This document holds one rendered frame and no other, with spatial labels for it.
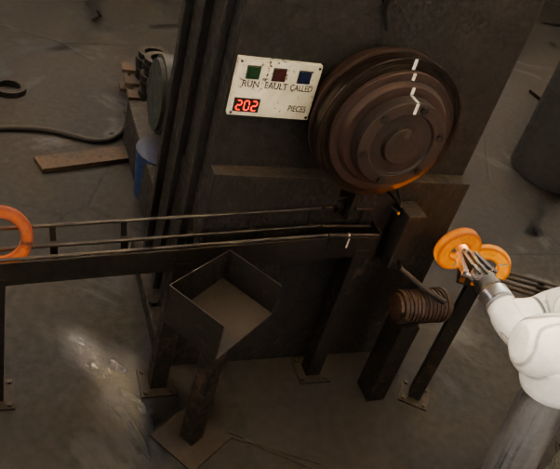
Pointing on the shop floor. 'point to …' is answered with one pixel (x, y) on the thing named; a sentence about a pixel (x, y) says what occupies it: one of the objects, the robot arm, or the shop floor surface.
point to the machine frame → (242, 15)
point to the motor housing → (400, 336)
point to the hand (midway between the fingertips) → (460, 245)
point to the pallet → (139, 73)
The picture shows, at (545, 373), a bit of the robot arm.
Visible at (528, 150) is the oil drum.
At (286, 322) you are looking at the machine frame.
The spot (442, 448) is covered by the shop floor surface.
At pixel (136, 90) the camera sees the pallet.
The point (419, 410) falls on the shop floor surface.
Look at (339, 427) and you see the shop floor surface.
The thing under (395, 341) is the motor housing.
